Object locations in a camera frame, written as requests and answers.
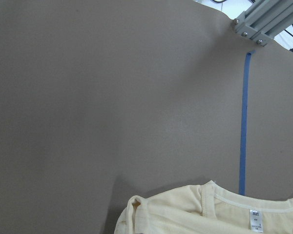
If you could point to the beige long-sleeve printed shirt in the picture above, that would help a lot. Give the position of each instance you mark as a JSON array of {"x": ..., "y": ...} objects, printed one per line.
[{"x": 204, "y": 209}]

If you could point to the brown paper table cover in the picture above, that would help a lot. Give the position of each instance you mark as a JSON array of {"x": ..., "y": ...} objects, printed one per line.
[{"x": 101, "y": 100}]

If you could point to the aluminium frame post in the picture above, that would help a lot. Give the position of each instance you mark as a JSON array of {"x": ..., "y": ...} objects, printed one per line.
[{"x": 264, "y": 20}]

